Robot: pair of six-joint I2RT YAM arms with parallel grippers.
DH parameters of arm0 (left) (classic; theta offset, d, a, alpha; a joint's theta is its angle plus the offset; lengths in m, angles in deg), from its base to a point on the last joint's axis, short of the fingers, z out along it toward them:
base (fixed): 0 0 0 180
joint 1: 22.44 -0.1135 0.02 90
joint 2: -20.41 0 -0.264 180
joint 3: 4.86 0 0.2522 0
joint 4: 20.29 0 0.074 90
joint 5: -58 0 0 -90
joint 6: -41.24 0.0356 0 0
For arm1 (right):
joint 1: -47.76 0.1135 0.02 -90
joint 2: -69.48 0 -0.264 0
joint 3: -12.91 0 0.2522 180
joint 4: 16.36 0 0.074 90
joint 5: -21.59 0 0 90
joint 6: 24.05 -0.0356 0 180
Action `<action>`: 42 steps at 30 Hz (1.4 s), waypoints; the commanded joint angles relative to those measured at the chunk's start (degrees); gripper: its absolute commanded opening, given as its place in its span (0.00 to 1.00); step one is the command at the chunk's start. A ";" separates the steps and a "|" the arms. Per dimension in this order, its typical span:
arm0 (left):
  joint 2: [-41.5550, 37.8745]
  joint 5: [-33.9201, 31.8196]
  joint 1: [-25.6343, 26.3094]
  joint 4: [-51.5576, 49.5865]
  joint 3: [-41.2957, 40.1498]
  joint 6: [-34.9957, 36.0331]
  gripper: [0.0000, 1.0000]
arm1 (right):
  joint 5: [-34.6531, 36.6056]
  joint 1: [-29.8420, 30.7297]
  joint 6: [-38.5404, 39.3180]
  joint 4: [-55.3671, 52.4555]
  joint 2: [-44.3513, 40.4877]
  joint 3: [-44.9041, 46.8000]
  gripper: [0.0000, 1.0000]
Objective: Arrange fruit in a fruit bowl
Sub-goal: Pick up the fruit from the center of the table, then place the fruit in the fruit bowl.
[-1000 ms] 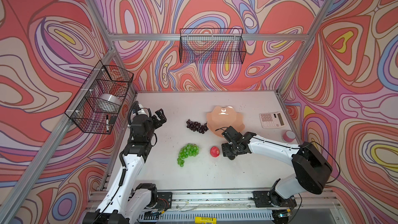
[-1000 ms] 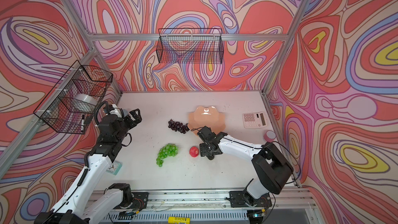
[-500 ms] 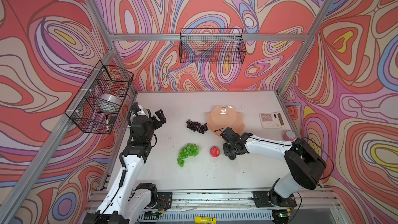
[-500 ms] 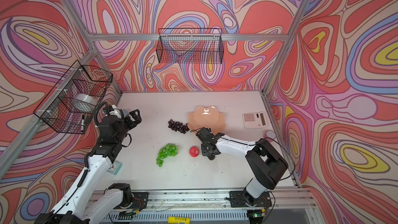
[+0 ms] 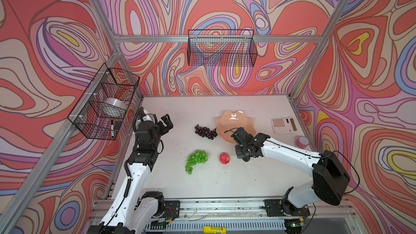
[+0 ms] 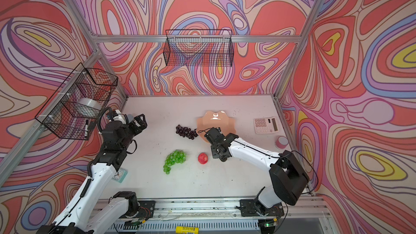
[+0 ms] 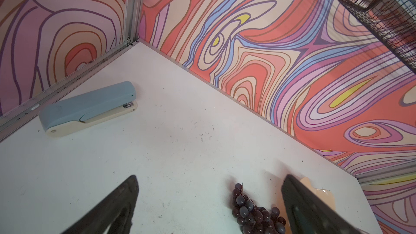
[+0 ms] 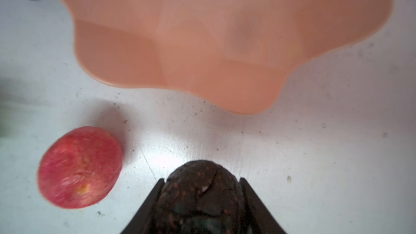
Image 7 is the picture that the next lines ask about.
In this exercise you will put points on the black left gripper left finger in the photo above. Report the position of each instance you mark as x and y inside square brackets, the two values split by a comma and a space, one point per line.
[113, 215]

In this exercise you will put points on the pink scalloped fruit bowl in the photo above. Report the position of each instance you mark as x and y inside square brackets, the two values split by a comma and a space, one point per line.
[320, 193]

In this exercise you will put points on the dark purple grape bunch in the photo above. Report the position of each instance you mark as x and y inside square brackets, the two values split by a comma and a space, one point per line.
[254, 219]

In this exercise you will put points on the light blue stapler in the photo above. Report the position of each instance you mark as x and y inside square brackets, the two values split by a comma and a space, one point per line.
[86, 110]

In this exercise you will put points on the black wire basket back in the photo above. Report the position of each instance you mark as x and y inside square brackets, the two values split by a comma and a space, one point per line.
[392, 22]

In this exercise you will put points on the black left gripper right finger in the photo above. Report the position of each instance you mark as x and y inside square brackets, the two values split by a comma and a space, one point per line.
[308, 211]

